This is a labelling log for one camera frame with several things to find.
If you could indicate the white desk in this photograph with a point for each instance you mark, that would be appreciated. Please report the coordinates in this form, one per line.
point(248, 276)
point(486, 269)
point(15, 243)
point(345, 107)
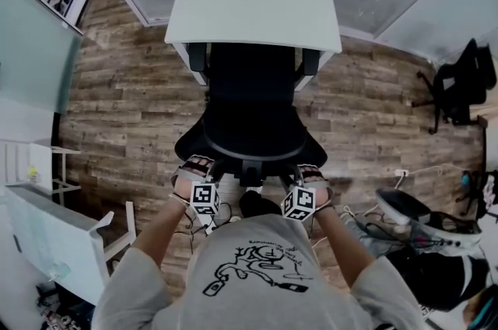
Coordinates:
point(253, 9)

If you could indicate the small green-capped bottle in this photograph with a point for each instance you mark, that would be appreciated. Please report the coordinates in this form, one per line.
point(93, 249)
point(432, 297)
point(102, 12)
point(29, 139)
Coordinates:
point(34, 174)

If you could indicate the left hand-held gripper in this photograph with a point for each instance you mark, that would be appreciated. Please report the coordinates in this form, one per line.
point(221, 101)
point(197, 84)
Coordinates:
point(204, 198)

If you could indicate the frosted glass door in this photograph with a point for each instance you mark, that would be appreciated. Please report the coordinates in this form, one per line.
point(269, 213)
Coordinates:
point(35, 48)

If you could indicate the person's right hand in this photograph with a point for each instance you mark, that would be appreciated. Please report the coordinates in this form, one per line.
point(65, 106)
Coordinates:
point(311, 173)

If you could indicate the white cloth-covered table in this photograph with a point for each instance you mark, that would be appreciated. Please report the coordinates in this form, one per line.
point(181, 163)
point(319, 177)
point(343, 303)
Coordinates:
point(50, 235)

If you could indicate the patterned white cloth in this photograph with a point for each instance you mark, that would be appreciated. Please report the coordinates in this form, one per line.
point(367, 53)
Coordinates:
point(491, 196)

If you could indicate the person's left hand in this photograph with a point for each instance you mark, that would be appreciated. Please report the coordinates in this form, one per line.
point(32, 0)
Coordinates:
point(196, 164)

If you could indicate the person's right forearm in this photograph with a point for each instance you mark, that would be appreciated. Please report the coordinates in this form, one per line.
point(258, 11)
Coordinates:
point(342, 243)

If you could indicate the white power strip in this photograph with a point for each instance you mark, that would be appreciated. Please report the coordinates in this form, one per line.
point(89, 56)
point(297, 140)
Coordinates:
point(401, 173)

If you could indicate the black armrest office chair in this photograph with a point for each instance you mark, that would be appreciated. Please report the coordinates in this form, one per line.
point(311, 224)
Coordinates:
point(249, 106)

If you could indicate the person's white shoe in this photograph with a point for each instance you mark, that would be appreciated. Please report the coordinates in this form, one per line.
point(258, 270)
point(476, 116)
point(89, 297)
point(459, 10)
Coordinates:
point(253, 190)

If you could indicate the black tripod with blue device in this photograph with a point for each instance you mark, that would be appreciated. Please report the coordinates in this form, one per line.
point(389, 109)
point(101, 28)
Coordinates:
point(465, 178)

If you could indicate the person's grey printed shirt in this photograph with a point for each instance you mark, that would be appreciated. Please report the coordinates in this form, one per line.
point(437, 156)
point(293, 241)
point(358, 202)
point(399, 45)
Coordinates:
point(253, 305)

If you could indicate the black jacket with white stripe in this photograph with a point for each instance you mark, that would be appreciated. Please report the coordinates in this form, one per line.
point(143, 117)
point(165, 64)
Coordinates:
point(435, 278)

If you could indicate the person's black trousers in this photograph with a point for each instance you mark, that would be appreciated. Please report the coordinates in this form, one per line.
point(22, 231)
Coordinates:
point(258, 206)

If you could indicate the black high-back swivel chair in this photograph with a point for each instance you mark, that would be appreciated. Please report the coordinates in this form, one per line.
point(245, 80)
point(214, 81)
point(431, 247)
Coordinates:
point(459, 87)

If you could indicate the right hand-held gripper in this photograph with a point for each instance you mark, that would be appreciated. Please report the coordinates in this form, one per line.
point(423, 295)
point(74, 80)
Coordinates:
point(299, 202)

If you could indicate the clear glass cup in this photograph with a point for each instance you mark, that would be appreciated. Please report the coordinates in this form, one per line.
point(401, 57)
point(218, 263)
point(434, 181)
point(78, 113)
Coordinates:
point(60, 271)

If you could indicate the person's left forearm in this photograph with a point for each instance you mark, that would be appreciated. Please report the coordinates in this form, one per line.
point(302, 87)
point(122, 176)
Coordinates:
point(163, 231)

